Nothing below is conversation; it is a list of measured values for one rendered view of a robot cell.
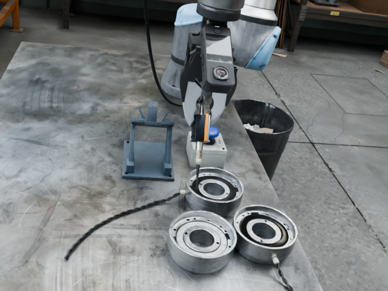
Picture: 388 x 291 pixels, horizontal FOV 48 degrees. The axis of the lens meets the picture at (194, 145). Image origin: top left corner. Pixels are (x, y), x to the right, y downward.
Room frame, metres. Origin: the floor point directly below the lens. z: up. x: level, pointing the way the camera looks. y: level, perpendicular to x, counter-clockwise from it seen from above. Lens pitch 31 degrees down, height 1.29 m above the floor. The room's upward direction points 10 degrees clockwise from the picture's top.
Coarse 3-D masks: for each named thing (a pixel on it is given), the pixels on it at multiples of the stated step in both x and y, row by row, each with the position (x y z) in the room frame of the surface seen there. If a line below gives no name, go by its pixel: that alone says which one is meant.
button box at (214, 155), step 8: (192, 144) 0.75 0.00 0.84; (208, 144) 0.76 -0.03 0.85; (216, 144) 0.77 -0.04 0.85; (224, 144) 0.77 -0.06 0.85; (192, 152) 0.74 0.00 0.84; (208, 152) 0.74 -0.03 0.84; (216, 152) 0.75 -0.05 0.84; (224, 152) 0.75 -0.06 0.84; (192, 160) 0.74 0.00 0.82; (208, 160) 0.74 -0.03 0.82; (216, 160) 0.75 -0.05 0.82; (224, 160) 0.75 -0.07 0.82
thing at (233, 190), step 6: (204, 174) 0.68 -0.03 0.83; (210, 174) 0.68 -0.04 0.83; (198, 180) 0.66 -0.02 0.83; (222, 180) 0.67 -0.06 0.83; (192, 186) 0.63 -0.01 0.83; (198, 186) 0.64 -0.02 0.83; (228, 186) 0.65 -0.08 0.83; (198, 192) 0.62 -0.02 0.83; (234, 192) 0.64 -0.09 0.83; (210, 198) 0.61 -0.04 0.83; (228, 198) 0.62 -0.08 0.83
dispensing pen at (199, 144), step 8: (200, 96) 0.71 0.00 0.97; (200, 104) 0.70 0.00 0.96; (200, 112) 0.70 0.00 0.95; (200, 120) 0.67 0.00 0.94; (192, 128) 0.69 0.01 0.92; (200, 128) 0.66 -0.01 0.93; (192, 136) 0.67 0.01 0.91; (200, 136) 0.66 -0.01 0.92; (200, 144) 0.66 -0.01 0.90; (200, 152) 0.65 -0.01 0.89; (200, 160) 0.65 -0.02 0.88
